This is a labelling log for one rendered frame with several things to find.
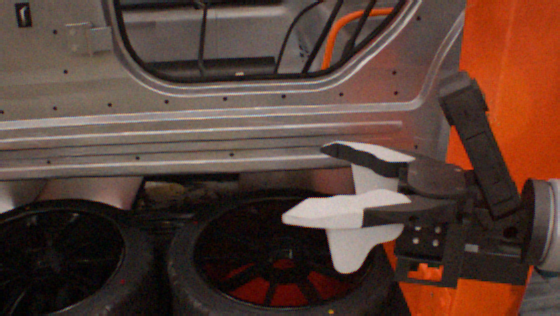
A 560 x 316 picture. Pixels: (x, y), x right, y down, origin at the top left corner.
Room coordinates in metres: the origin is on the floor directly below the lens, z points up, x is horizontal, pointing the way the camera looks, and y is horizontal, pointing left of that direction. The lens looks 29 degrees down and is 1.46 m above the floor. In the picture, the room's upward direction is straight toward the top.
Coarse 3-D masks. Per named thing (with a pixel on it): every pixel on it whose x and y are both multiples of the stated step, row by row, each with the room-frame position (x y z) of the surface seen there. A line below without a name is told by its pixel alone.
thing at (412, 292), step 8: (392, 240) 1.15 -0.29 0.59; (392, 248) 1.15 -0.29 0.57; (392, 256) 1.14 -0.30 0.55; (392, 264) 1.13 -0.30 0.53; (424, 264) 0.95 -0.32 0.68; (416, 272) 0.96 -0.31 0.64; (408, 288) 0.99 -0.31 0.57; (416, 288) 0.95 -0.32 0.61; (408, 296) 0.99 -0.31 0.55; (416, 296) 0.94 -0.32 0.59; (408, 304) 0.98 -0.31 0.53; (416, 304) 0.93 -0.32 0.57; (416, 312) 0.92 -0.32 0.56
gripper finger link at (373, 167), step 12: (336, 144) 0.46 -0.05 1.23; (348, 144) 0.45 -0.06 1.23; (360, 144) 0.45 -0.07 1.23; (336, 156) 0.45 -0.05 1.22; (348, 156) 0.45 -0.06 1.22; (360, 156) 0.44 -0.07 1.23; (372, 156) 0.43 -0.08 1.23; (384, 156) 0.42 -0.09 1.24; (396, 156) 0.42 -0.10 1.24; (408, 156) 0.43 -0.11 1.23; (360, 168) 0.45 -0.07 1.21; (372, 168) 0.43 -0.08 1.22; (384, 168) 0.41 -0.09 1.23; (396, 168) 0.41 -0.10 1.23; (360, 180) 0.44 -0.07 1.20; (372, 180) 0.43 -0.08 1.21; (384, 180) 0.43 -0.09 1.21; (396, 180) 0.42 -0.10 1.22; (360, 192) 0.44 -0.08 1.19; (396, 192) 0.41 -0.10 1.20
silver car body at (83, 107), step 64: (0, 0) 1.20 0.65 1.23; (64, 0) 1.22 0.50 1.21; (128, 0) 2.90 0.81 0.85; (192, 0) 2.18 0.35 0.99; (256, 0) 2.92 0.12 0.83; (320, 0) 1.62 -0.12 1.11; (384, 0) 2.01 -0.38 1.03; (448, 0) 1.32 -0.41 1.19; (0, 64) 1.20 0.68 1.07; (64, 64) 1.22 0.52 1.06; (128, 64) 1.26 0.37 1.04; (192, 64) 1.92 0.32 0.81; (256, 64) 1.93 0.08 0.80; (320, 64) 1.86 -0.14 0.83; (384, 64) 1.30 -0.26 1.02; (448, 64) 1.29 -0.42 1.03; (0, 128) 1.18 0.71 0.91; (64, 128) 1.20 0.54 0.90; (128, 128) 1.21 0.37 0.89; (192, 128) 1.23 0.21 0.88; (256, 128) 1.24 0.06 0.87; (320, 128) 1.25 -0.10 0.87; (384, 128) 1.27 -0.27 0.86; (448, 128) 1.29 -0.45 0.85
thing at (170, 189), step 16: (144, 176) 2.44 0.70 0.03; (160, 176) 2.47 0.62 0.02; (176, 176) 2.47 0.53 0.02; (192, 176) 2.47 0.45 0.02; (208, 176) 2.47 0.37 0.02; (224, 176) 2.47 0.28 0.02; (240, 176) 2.44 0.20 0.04; (144, 192) 2.33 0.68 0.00; (160, 192) 2.33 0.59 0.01; (176, 192) 2.33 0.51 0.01; (192, 192) 2.34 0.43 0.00; (224, 192) 2.34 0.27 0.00; (144, 208) 2.19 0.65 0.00
